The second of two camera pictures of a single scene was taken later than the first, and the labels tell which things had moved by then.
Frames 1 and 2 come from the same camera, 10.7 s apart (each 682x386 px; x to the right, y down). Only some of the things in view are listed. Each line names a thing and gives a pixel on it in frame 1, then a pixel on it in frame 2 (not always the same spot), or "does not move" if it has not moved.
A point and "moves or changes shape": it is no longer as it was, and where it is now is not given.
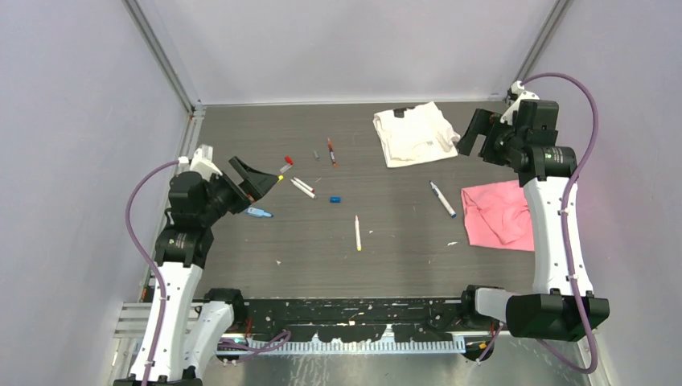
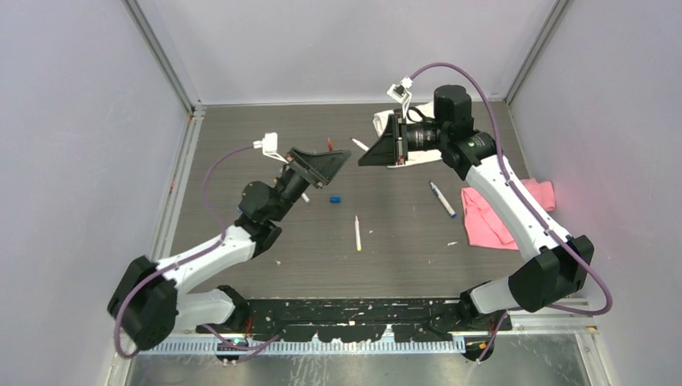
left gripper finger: [256, 183] -> [325, 166]
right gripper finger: [477, 126] -> [382, 153]
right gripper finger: [494, 121] -> [392, 128]
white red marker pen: [304, 184] moves or changes shape
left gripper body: [229, 194] -> [295, 180]
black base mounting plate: [355, 320] does not move
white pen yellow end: [358, 234] does not move
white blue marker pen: [443, 199] does not move
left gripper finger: [242, 170] -> [327, 162]
